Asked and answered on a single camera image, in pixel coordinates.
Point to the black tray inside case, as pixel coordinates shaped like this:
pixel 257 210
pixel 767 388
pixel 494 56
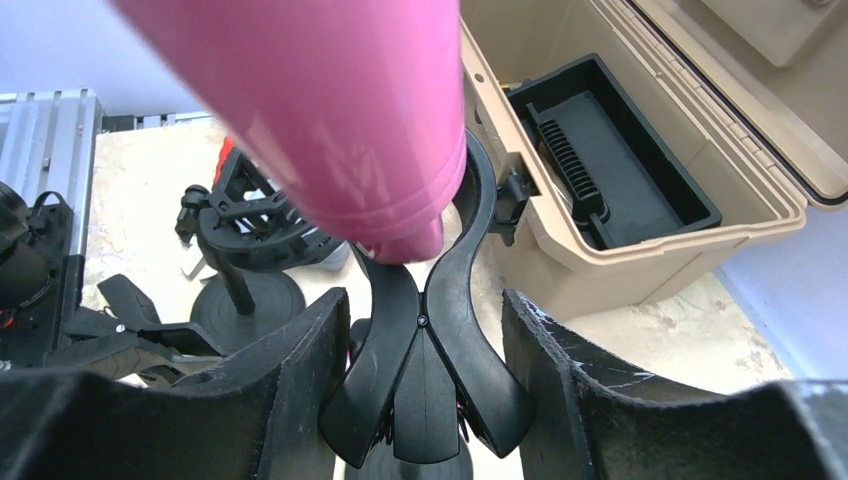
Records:
pixel 624 184

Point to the tan plastic tool case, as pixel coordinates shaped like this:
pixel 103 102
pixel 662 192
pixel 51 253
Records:
pixel 749 95

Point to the grey flat box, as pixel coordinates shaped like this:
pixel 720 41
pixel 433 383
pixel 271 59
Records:
pixel 333 261

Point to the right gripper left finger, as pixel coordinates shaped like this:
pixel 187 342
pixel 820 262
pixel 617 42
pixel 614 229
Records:
pixel 253 415

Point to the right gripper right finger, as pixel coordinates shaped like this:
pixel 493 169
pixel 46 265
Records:
pixel 599 416

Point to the black stand with pink microphone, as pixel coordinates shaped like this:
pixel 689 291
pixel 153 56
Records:
pixel 422 376

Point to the black clip desk stand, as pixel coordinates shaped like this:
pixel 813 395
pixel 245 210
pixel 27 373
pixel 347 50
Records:
pixel 127 337

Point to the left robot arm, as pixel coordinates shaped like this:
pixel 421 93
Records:
pixel 41 277

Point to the black shock-mount desk stand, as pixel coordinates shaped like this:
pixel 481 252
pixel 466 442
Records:
pixel 250 234

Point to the pink toy microphone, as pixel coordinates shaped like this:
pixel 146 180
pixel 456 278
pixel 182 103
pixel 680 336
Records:
pixel 353 108

